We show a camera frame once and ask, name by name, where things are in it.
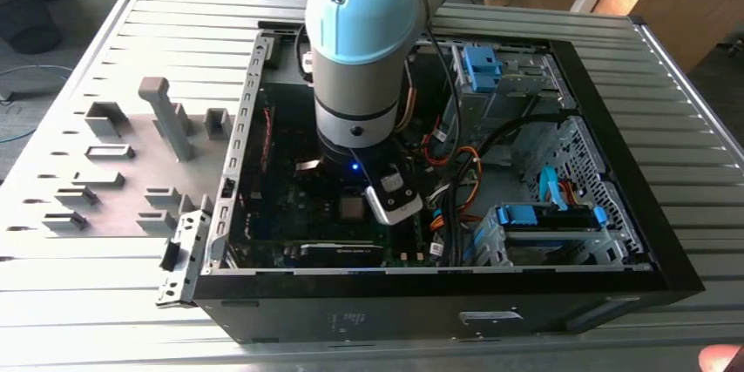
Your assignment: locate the grey power supply unit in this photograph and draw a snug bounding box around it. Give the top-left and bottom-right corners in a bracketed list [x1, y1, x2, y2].
[259, 43, 320, 140]

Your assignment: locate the black camera cable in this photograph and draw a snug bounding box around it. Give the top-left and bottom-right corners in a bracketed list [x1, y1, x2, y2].
[415, 0, 464, 159]
[293, 25, 315, 85]

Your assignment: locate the black waste bin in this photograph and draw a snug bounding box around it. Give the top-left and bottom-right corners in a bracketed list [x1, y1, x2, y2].
[0, 0, 64, 56]

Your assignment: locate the CPU socket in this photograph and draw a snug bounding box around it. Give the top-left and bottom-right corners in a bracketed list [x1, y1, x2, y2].
[335, 195, 368, 226]

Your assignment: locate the wooden cabinet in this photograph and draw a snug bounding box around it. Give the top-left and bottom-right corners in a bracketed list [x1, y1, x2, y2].
[604, 0, 744, 75]

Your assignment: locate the silver square CPU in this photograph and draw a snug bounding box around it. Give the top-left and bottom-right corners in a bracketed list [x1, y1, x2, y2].
[340, 197, 367, 220]

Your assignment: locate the black graphics card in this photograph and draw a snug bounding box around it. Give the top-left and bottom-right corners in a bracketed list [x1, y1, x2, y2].
[284, 240, 385, 268]

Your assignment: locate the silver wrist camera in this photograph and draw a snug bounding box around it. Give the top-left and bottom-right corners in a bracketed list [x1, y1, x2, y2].
[364, 162, 425, 226]

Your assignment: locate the blue flat data cable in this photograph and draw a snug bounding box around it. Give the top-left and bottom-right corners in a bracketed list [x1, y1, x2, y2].
[539, 166, 572, 213]

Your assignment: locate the thick black cable bundle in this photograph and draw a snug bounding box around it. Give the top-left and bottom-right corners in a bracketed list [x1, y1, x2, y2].
[439, 112, 569, 267]

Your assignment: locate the black open PC case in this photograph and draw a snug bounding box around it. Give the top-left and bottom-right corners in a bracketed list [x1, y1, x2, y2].
[153, 19, 705, 345]

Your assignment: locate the grey parts rack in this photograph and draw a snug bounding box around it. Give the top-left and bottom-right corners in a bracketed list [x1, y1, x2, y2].
[3, 77, 235, 240]

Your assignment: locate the thin red cable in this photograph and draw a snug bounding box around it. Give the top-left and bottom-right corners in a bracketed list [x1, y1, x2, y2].
[261, 105, 276, 172]

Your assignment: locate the tall metal disk bay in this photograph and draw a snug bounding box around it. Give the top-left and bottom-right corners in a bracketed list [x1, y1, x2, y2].
[444, 43, 583, 164]

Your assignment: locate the low metal disk bay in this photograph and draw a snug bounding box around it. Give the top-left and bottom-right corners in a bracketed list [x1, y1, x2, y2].
[464, 201, 649, 268]

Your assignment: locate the blue carrier with black disk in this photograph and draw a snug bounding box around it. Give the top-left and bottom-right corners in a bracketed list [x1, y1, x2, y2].
[493, 202, 609, 233]

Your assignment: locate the blue plastic rail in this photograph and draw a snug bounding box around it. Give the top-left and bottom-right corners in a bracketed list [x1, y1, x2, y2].
[471, 223, 496, 267]

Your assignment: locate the black RAM slot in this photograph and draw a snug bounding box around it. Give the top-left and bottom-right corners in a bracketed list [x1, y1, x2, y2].
[388, 223, 408, 260]
[405, 219, 425, 260]

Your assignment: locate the blue floor cable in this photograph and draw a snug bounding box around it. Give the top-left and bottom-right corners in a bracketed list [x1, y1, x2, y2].
[0, 64, 75, 146]

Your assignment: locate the orange red wire bundle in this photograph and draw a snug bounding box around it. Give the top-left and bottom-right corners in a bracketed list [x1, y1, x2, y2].
[423, 134, 485, 236]

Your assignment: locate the green motherboard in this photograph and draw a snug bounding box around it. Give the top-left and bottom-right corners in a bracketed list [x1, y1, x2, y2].
[229, 84, 440, 269]

